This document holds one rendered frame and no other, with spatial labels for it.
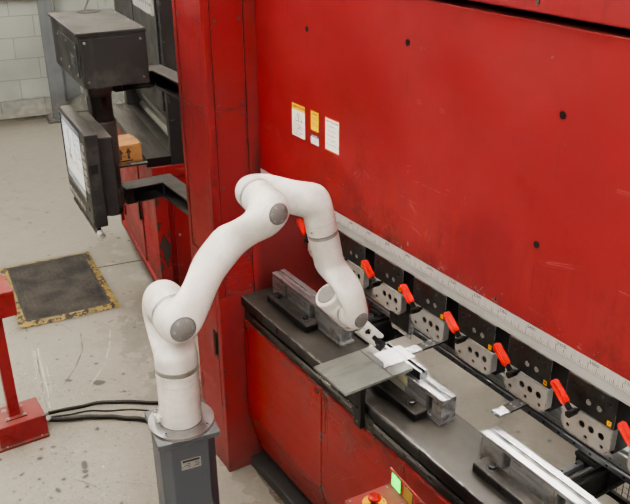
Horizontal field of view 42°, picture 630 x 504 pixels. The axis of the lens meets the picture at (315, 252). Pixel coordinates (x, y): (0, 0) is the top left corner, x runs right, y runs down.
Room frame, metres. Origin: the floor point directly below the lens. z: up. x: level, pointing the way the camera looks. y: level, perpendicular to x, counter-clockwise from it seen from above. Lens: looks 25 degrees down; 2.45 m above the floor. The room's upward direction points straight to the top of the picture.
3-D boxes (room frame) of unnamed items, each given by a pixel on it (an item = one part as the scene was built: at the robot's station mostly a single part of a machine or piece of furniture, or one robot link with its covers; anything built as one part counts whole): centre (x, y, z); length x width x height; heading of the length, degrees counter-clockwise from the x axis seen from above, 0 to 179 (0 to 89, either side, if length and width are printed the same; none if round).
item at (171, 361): (1.95, 0.40, 1.30); 0.19 x 0.12 x 0.24; 26
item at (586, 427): (1.63, -0.69, 1.26); 0.15 x 0.09 x 0.17; 32
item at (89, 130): (3.00, 0.87, 1.42); 0.45 x 0.12 x 0.36; 27
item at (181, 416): (1.92, 0.39, 1.09); 0.19 x 0.19 x 0.18
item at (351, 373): (2.20, -0.15, 1.00); 0.26 x 0.18 x 0.01; 122
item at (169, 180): (3.23, 0.65, 1.18); 0.40 x 0.24 x 0.07; 32
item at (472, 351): (1.96, -0.48, 1.26); 0.15 x 0.09 x 0.17; 32
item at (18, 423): (3.15, 1.43, 0.41); 0.25 x 0.20 x 0.83; 122
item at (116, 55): (3.08, 0.81, 1.53); 0.51 x 0.25 x 0.85; 27
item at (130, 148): (4.32, 1.09, 1.04); 0.30 x 0.26 x 0.12; 23
